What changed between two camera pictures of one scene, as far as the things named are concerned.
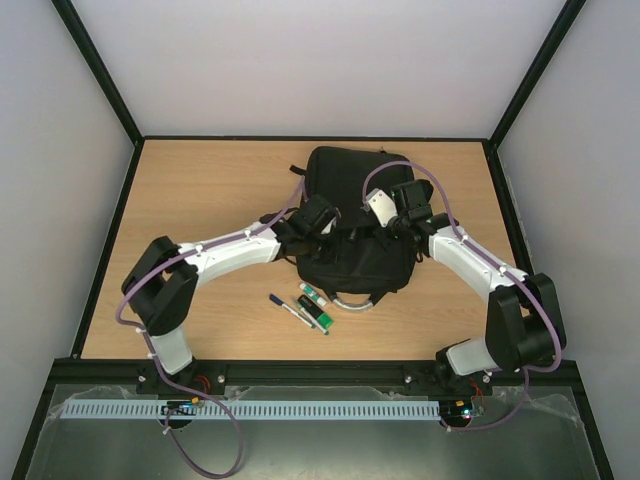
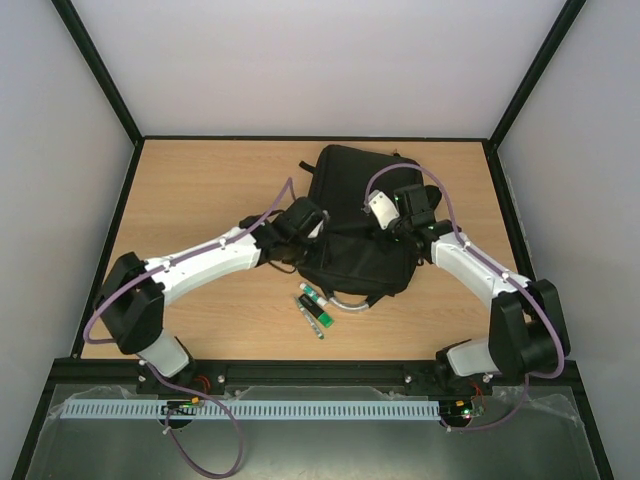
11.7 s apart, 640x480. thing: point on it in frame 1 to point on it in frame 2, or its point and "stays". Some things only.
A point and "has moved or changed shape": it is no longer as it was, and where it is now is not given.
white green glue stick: x=309 y=291 stays
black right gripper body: x=379 y=232 stays
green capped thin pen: x=315 y=321 has moved or changed shape
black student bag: x=361 y=260 stays
